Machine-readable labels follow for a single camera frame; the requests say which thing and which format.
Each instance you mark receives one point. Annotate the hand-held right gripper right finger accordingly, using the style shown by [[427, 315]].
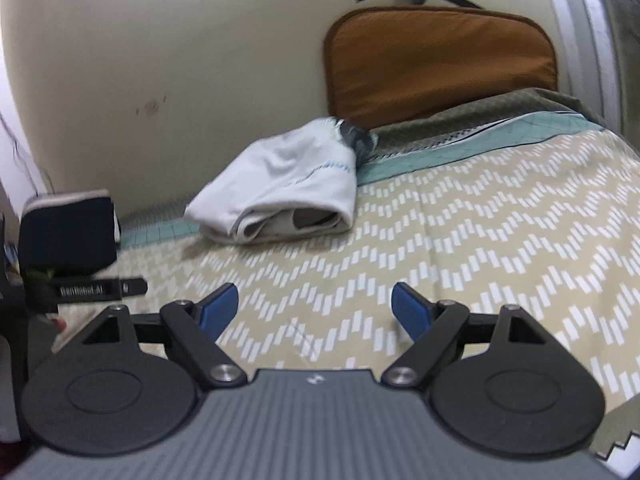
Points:
[[410, 310]]

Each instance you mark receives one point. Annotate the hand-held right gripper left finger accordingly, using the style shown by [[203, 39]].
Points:
[[220, 310]]

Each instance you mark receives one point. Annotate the white shirt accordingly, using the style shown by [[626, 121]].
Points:
[[280, 175]]

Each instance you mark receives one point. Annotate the dark navy pouch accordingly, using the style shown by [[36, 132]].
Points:
[[67, 235]]

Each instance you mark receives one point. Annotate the zigzag patterned bedsheet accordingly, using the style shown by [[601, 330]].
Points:
[[475, 230]]

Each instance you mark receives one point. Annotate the dark grey cloth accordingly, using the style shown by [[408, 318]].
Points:
[[357, 137]]

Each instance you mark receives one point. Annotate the brown cushion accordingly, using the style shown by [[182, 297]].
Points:
[[440, 60]]

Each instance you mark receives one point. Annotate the white window frame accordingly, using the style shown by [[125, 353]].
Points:
[[585, 35]]

